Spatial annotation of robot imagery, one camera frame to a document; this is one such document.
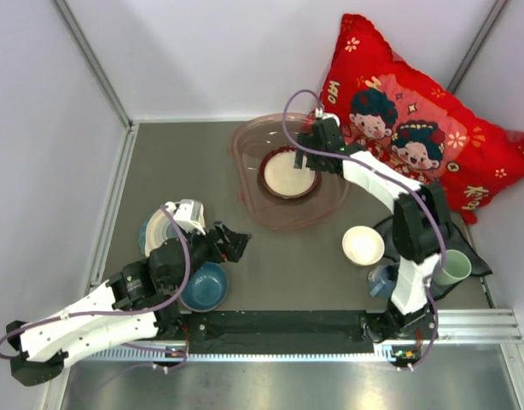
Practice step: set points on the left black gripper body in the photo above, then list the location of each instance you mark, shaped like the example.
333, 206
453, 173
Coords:
206, 249

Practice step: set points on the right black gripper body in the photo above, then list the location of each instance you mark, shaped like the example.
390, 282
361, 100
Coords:
315, 161

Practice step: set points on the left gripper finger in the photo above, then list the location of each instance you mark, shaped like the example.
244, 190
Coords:
235, 245
220, 233

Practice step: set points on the cream white ceramic plate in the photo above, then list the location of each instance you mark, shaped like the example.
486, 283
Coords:
159, 230

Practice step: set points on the red rimmed white plate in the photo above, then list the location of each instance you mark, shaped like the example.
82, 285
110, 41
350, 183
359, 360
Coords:
279, 177

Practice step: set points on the teal scalloped ceramic plate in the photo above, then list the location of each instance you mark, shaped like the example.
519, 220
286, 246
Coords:
142, 236

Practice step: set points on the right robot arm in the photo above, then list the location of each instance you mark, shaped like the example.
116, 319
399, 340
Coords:
420, 215

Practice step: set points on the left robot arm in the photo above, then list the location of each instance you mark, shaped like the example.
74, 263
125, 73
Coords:
140, 302

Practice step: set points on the pink translucent plastic bin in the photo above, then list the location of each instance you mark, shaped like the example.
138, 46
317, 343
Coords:
251, 142

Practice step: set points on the dark blue ceramic bowl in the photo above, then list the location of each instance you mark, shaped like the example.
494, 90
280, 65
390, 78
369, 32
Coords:
206, 290

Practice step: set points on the red cartoon print pillow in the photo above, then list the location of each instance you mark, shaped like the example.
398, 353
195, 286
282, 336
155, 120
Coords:
410, 123

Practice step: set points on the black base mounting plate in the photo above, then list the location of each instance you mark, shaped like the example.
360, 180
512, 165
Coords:
292, 332

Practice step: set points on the white ceramic bowl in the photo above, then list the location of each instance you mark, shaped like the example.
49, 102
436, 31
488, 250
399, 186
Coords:
363, 246

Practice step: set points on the blue speckled ceramic cup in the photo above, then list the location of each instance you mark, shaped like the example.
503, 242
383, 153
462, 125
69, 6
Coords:
382, 280

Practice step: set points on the dark grey cloth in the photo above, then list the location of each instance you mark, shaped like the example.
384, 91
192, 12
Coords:
458, 241

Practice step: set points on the pale green cup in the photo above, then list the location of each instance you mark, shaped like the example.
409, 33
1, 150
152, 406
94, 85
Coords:
453, 267

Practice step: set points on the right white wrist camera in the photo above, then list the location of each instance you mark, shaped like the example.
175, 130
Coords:
320, 114

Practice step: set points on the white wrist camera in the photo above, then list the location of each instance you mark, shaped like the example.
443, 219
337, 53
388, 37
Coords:
188, 214
320, 114

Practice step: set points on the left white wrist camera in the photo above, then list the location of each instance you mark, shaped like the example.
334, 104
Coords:
188, 214

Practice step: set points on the right aluminium corner post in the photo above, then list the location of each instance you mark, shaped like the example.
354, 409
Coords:
495, 14

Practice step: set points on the aluminium corner post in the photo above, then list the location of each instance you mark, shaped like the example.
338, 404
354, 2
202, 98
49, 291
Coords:
71, 23
495, 14

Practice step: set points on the left aluminium corner post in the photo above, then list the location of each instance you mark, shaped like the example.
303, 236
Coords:
71, 23

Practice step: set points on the aluminium front frame rail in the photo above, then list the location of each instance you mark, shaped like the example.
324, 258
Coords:
470, 327

